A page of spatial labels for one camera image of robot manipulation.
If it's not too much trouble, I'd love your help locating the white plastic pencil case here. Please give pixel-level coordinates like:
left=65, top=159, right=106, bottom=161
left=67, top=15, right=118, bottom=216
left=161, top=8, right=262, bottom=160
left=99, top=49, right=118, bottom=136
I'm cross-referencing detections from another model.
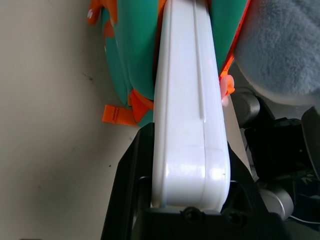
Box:
left=151, top=0, right=231, bottom=211

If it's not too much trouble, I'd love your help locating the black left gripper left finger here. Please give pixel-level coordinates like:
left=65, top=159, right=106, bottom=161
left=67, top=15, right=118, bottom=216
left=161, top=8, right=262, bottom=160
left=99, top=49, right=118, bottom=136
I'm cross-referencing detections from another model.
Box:
left=101, top=122, right=156, bottom=240

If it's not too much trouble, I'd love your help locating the dark grey robot leg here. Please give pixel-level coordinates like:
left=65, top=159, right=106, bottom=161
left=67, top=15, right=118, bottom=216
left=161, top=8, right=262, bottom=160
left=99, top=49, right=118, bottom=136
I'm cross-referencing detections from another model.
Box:
left=259, top=187, right=295, bottom=221
left=232, top=92, right=261, bottom=128

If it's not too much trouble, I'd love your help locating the grey white plush toy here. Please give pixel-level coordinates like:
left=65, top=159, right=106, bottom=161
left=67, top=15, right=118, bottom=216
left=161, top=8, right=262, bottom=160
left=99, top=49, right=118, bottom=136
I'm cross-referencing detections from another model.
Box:
left=233, top=0, right=320, bottom=103

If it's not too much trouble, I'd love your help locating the dark grey right robot leg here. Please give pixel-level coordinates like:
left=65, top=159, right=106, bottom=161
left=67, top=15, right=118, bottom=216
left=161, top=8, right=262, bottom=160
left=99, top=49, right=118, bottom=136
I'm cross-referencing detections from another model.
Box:
left=232, top=92, right=261, bottom=128

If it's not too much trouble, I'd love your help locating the teal and orange backpack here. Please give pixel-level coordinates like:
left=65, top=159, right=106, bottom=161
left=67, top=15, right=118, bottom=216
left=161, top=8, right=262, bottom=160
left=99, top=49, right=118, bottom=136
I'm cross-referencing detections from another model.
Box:
left=86, top=0, right=251, bottom=127

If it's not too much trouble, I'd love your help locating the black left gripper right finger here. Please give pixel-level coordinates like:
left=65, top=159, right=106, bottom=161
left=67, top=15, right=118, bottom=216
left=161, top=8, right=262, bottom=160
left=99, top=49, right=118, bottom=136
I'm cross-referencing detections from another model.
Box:
left=221, top=142, right=270, bottom=215

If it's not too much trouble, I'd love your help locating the dark grey left robot leg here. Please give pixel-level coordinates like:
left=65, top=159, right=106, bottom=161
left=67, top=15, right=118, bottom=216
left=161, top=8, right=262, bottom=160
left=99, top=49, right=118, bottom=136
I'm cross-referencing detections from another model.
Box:
left=259, top=187, right=295, bottom=221

